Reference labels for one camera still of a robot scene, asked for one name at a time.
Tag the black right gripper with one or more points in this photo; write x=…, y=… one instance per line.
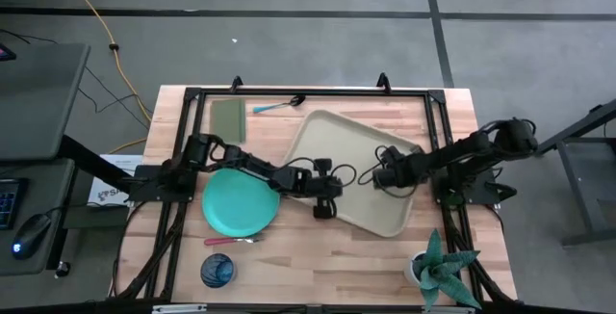
x=390, y=176

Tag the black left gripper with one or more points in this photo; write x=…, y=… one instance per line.
x=323, y=186

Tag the beige plastic tray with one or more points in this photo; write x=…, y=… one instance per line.
x=346, y=140

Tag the teal plate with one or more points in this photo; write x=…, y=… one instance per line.
x=236, y=208

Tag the blue patterned cup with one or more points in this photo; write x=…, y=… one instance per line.
x=217, y=270

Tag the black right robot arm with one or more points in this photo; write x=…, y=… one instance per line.
x=457, y=152

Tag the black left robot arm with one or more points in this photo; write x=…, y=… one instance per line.
x=250, y=162

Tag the potted succulent plant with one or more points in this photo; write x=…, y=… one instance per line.
x=440, y=270

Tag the green notebook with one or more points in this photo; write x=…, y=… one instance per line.
x=228, y=120

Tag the short black floor tape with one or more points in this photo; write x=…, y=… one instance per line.
x=440, y=39

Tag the black metal stand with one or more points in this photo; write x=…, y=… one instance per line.
x=575, y=184

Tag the long black floor tape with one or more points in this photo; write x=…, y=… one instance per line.
x=240, y=13

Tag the white printed sheet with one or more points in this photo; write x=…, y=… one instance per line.
x=113, y=191

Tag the dark grey flat panel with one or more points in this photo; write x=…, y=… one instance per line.
x=94, y=217

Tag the black desk leg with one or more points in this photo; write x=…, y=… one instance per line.
x=91, y=162

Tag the black caster wheel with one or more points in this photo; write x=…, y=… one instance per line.
x=62, y=269

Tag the grey keyboard shelf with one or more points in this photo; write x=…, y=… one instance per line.
x=48, y=189

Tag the grey desk top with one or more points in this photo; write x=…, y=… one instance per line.
x=38, y=102

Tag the black computer mouse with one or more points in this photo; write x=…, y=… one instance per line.
x=30, y=234

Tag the black keyboard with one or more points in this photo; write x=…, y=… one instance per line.
x=8, y=203

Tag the small dark device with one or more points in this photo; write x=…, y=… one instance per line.
x=6, y=53

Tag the black frame clamp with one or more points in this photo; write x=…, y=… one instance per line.
x=383, y=83
x=236, y=84

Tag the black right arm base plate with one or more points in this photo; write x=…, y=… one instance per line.
x=483, y=186

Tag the black aluminium frame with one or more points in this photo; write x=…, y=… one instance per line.
x=313, y=92

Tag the silver bracket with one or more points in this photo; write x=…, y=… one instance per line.
x=179, y=308
x=448, y=310

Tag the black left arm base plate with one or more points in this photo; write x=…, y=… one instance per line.
x=144, y=186

